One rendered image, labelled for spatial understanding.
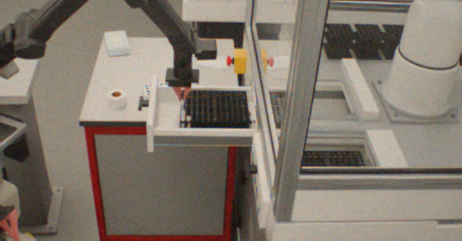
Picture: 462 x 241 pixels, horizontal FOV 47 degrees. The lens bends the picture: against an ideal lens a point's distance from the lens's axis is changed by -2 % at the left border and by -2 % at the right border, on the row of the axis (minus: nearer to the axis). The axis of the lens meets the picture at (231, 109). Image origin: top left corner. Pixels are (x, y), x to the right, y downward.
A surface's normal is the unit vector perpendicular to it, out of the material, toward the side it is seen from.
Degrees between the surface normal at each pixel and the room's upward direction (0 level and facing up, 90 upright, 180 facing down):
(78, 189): 0
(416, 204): 90
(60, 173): 0
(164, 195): 90
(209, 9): 90
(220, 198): 90
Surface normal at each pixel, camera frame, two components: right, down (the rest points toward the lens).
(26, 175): 0.11, 0.58
